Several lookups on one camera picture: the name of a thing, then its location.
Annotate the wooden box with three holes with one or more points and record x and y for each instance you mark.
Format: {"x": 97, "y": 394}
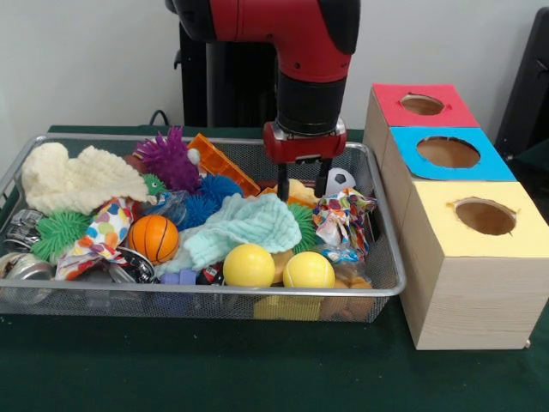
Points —
{"x": 472, "y": 300}

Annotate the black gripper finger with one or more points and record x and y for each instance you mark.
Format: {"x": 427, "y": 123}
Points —
{"x": 322, "y": 178}
{"x": 283, "y": 180}

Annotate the smooth yellow ball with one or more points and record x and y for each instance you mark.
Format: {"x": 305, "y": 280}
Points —
{"x": 249, "y": 266}

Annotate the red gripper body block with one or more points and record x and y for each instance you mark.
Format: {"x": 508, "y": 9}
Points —
{"x": 304, "y": 148}

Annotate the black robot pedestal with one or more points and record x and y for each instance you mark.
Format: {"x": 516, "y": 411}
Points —
{"x": 240, "y": 86}

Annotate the cream knitted cloth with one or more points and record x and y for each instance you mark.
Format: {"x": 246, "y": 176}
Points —
{"x": 77, "y": 180}

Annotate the yellow tennis ball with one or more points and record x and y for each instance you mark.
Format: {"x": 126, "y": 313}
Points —
{"x": 309, "y": 270}

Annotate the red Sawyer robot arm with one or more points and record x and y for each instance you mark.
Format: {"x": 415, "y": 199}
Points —
{"x": 300, "y": 34}

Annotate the dark green cloth side table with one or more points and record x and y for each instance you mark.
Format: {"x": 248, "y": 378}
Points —
{"x": 536, "y": 165}

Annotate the shallow mesh bin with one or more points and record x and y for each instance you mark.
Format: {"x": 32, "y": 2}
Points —
{"x": 86, "y": 304}

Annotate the purple spiky toy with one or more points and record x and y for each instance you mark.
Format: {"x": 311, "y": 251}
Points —
{"x": 169, "y": 161}

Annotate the dark green tablecloth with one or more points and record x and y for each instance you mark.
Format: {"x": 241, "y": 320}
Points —
{"x": 257, "y": 369}

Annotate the small soccer ball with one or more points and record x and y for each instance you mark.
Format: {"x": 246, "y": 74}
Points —
{"x": 343, "y": 180}

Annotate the orange toy basketball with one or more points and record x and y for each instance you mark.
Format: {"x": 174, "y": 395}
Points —
{"x": 153, "y": 239}

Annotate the mint green cloth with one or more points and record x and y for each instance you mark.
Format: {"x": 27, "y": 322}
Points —
{"x": 249, "y": 223}

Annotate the black upright panel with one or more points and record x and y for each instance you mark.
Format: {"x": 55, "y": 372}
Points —
{"x": 532, "y": 86}

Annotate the orange toy brick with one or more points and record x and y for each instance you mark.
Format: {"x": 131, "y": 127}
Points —
{"x": 214, "y": 159}

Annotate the colourful polka dot cloth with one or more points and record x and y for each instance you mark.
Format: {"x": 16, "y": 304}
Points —
{"x": 107, "y": 223}
{"x": 339, "y": 214}

